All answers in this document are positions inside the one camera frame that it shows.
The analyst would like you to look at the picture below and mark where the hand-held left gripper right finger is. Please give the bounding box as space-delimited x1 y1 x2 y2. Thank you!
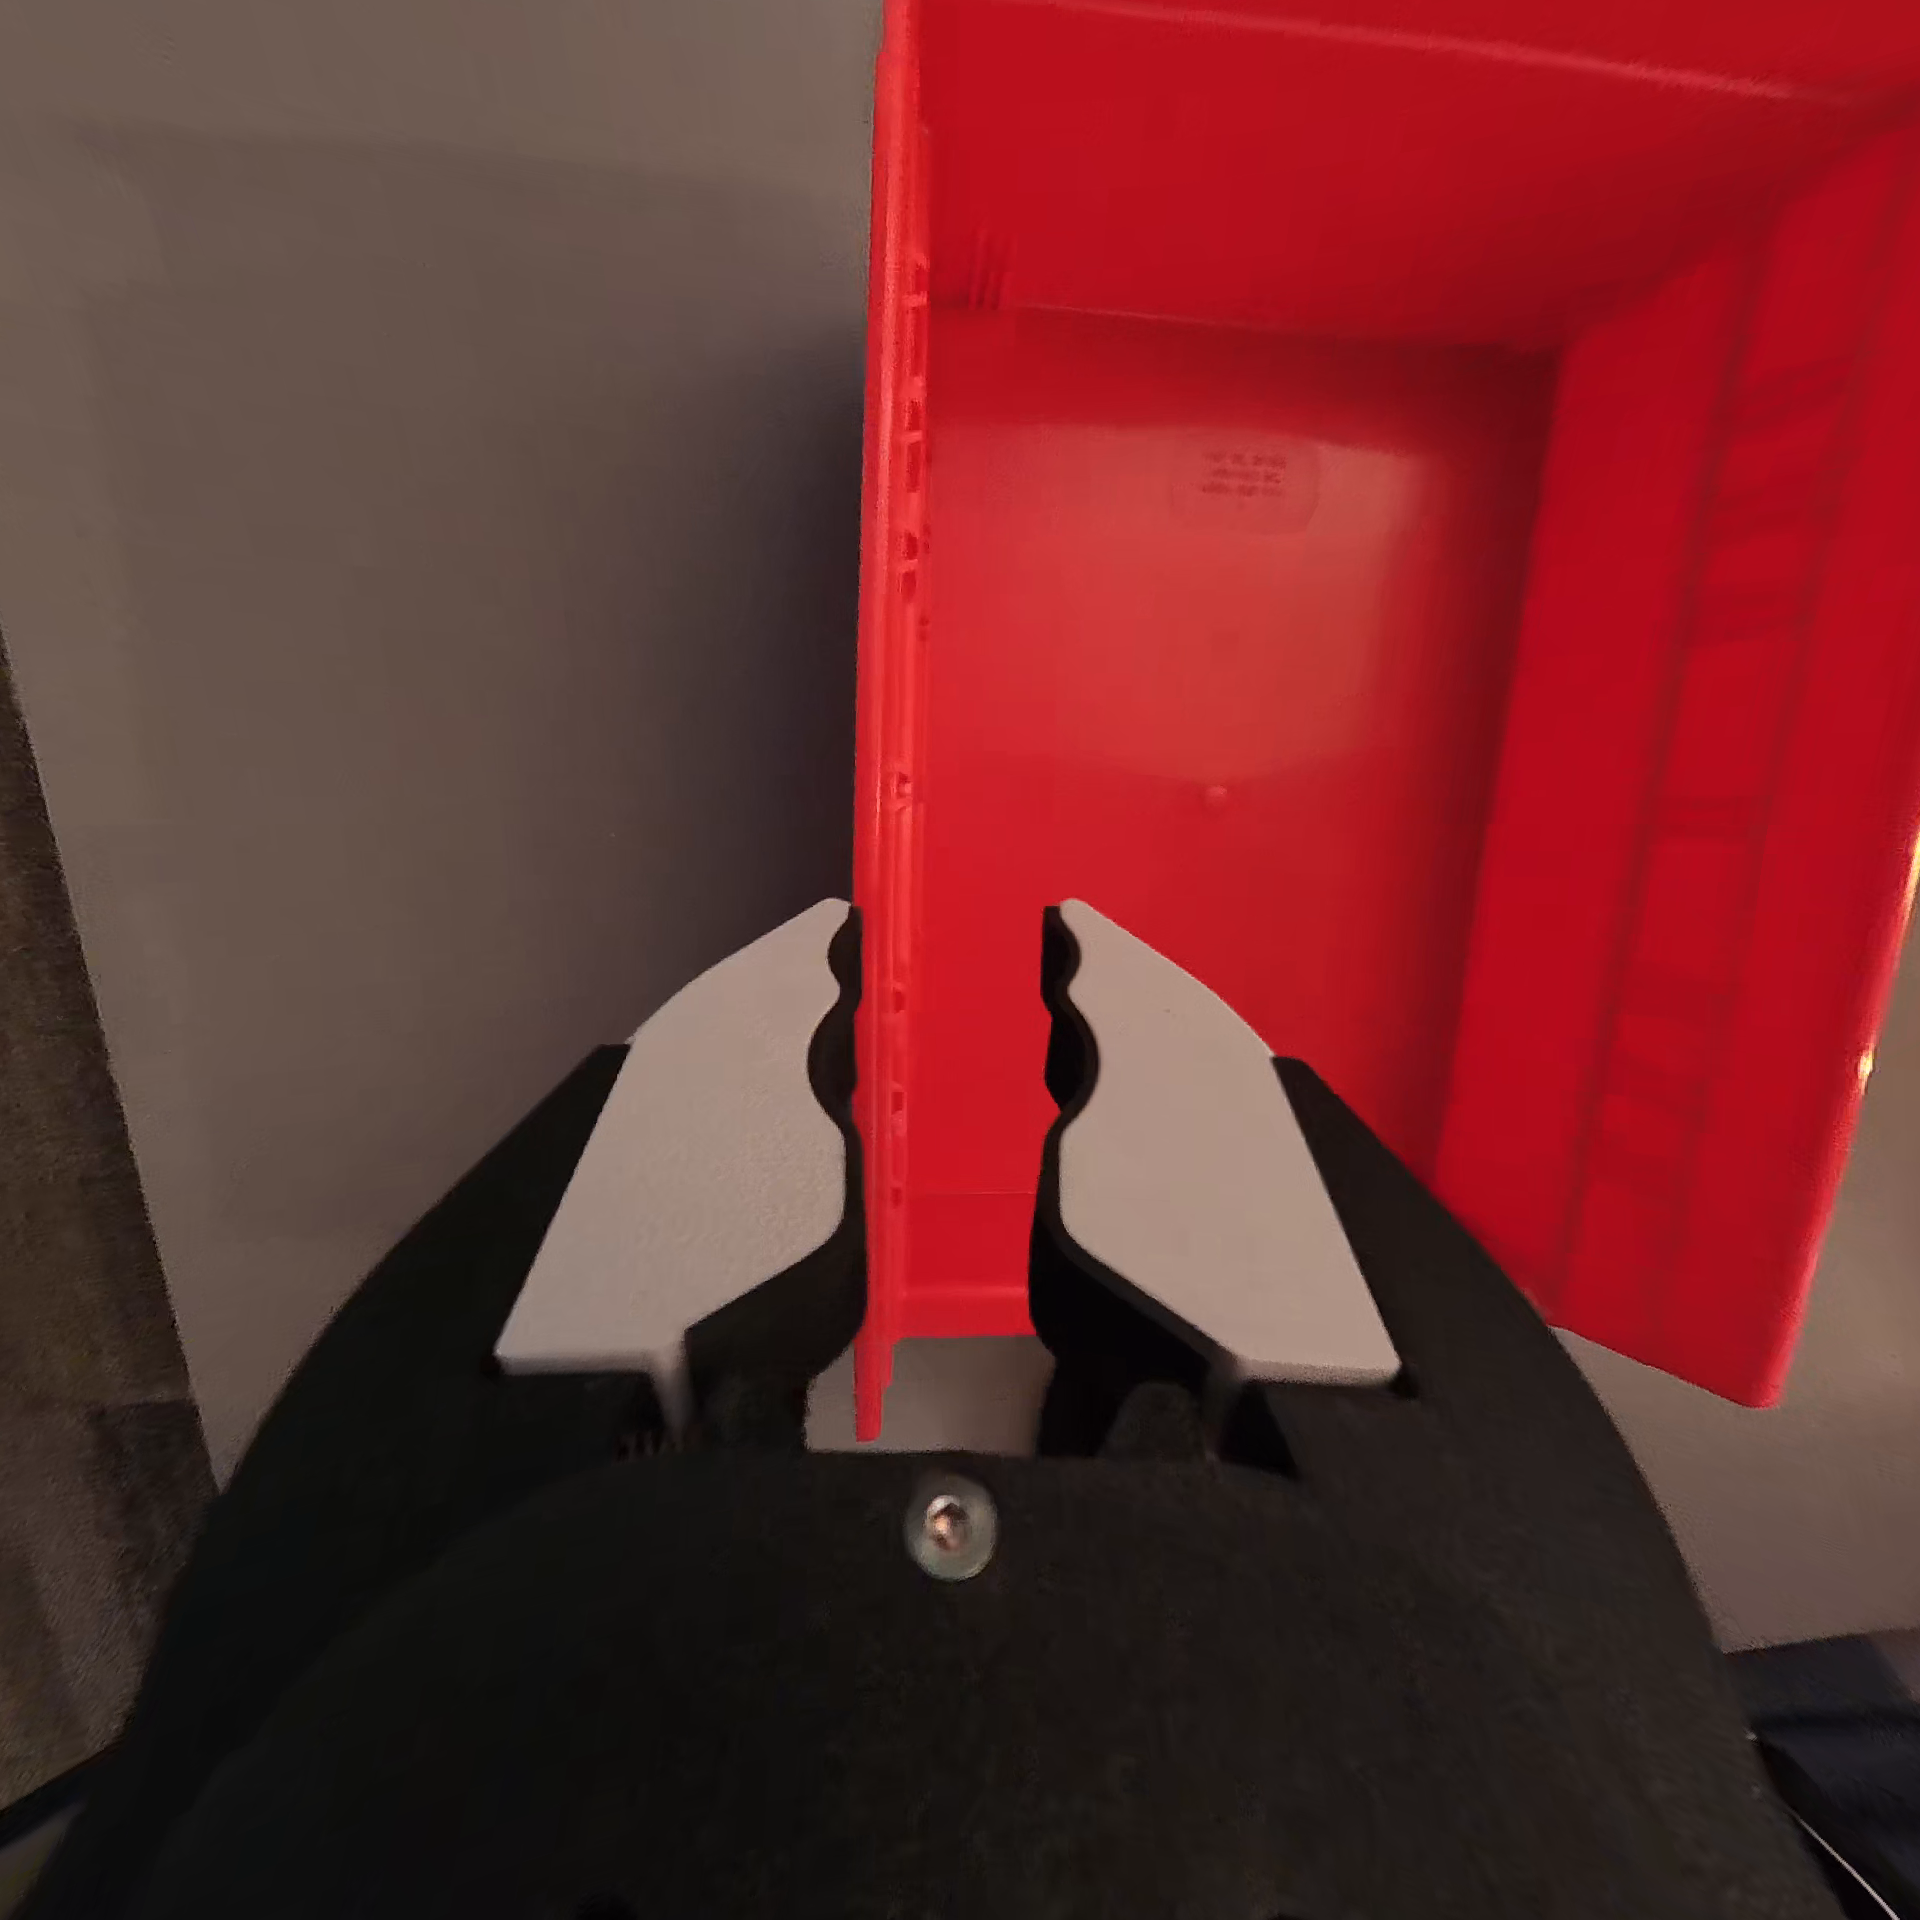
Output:
1031 895 1408 1392

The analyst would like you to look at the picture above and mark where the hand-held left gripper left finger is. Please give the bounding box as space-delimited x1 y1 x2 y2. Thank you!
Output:
491 895 872 1386

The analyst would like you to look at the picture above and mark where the red plastic bin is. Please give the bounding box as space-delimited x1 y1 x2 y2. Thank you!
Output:
849 0 1920 1447

